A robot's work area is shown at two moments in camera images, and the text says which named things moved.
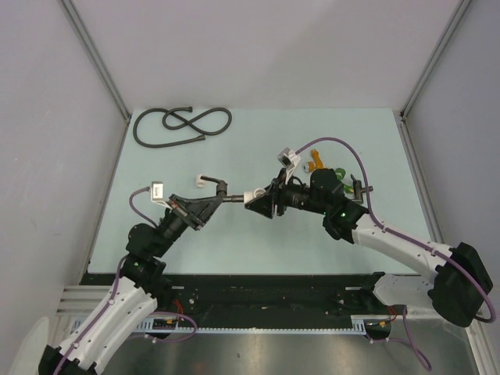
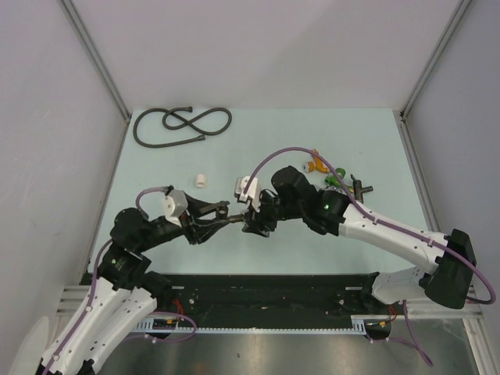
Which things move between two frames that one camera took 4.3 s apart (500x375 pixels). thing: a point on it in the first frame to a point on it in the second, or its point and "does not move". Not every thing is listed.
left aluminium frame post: (96, 56) does not move
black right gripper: (266, 204) to (256, 218)
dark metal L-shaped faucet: (358, 190) does not move
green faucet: (340, 174) does not move
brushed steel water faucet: (222, 191) to (222, 212)
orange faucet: (316, 164) does not move
